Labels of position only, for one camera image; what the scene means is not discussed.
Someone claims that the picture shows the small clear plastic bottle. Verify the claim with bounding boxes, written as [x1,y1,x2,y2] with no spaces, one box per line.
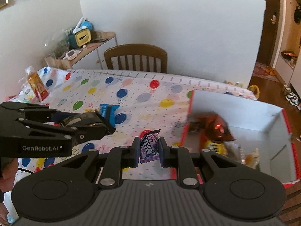
[18,78,32,95]

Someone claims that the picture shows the wooden chair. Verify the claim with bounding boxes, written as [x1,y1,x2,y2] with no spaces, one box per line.
[279,181,301,226]
[104,43,167,73]

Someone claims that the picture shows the person left hand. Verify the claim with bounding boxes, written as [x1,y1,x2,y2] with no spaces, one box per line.
[0,157,19,226]

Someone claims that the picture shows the yellow plastic bag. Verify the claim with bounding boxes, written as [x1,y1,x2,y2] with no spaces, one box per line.
[223,79,261,100]

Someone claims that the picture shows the white long snack packet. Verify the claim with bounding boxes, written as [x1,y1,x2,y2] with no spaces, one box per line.
[228,142,245,164]

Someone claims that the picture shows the brown Oreo snack bag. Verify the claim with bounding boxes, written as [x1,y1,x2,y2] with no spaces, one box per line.
[188,112,236,141]

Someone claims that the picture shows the white pink timer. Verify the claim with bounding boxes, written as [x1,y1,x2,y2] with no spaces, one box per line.
[63,50,81,61]

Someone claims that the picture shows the orange tea bottle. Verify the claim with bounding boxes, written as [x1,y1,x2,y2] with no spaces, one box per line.
[25,66,49,102]

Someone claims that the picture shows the yellow teal tissue holder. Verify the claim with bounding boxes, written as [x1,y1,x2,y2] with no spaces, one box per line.
[67,29,92,50]

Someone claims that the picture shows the balloon pattern tablecloth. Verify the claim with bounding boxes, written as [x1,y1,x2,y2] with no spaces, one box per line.
[7,67,258,217]

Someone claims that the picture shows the orange slippers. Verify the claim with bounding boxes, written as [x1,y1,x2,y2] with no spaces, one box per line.
[265,66,277,76]

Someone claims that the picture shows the wooden side cabinet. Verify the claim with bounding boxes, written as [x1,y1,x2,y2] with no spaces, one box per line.
[43,31,119,70]

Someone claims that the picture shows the pair of sneakers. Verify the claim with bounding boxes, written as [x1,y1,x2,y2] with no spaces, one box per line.
[286,92,299,107]

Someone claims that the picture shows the clear pastry packet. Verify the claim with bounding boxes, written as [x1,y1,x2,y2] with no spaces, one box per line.
[245,148,260,169]

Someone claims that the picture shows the entry door rug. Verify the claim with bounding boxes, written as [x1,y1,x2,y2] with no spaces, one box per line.
[252,62,279,82]

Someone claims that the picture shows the wooden chair far side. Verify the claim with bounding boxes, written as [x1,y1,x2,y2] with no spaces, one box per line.
[104,43,167,73]

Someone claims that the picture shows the orange yellow chips bag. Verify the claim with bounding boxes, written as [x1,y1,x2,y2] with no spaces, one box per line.
[201,140,228,157]

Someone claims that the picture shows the white wall cabinets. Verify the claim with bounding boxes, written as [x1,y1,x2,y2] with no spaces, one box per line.
[275,0,300,94]

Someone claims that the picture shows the clear glass vase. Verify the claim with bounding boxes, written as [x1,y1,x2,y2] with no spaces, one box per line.
[44,30,69,58]

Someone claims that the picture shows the wooden chair right side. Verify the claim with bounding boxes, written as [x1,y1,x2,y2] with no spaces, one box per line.
[279,181,301,226]

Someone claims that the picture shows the dark green black packet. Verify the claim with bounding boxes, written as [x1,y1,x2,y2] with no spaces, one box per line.
[60,110,116,135]

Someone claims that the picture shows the blue Oreo snack packet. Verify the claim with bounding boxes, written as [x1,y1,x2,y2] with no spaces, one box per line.
[100,104,119,127]

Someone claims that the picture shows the purple candy packet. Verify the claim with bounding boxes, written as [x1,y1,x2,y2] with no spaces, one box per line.
[140,129,160,164]

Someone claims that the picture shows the red cardboard box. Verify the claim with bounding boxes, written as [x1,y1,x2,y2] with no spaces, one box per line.
[187,90,300,186]

